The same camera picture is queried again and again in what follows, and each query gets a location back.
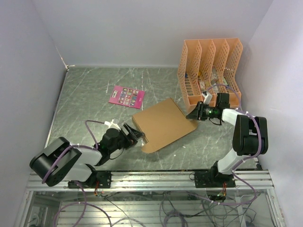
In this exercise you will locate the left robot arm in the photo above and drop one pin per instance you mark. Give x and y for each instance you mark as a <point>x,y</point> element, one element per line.
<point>76,164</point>

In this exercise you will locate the orange plastic file rack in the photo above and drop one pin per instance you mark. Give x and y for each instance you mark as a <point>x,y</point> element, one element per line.
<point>209,65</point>

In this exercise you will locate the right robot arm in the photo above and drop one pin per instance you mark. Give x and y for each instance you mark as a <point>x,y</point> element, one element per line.
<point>250,139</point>

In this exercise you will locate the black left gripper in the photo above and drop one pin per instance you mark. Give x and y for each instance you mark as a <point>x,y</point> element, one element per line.
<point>131,137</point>

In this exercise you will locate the brown cardboard box sheet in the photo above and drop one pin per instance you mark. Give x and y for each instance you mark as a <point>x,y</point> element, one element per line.
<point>162,124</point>

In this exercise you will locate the pink book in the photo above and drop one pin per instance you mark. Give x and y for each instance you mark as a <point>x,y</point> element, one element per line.
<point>129,97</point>

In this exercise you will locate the aluminium frame rail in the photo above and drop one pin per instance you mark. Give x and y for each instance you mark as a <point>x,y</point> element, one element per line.
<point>156,181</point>

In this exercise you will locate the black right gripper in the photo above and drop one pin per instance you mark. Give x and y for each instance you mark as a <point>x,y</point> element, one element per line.
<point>198,113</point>

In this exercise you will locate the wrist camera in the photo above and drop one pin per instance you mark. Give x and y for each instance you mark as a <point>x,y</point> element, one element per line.
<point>207,97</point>
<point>112,124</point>

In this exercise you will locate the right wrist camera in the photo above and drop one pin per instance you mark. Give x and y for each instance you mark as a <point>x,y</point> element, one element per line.
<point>207,97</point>

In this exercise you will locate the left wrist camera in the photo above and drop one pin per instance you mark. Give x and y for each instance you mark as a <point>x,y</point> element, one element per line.
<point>112,124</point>

